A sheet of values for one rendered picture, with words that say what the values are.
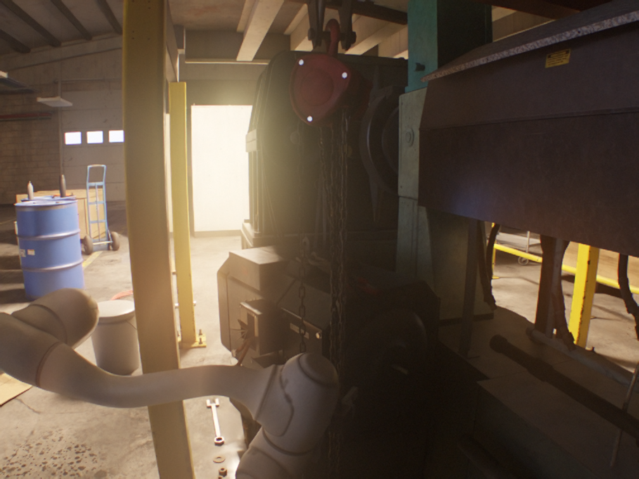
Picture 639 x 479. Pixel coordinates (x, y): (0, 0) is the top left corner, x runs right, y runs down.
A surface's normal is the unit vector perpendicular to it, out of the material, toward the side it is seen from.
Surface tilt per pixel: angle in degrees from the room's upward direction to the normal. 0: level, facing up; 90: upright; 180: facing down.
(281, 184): 90
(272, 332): 90
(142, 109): 90
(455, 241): 72
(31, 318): 23
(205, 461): 0
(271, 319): 90
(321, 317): 45
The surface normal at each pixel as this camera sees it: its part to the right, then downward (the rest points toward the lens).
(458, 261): 0.25, -0.14
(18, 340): 0.22, -0.59
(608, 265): -0.94, 0.06
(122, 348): 0.71, 0.17
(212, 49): 0.26, 0.17
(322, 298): -0.58, -0.62
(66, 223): 0.93, 0.07
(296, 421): -0.14, 0.27
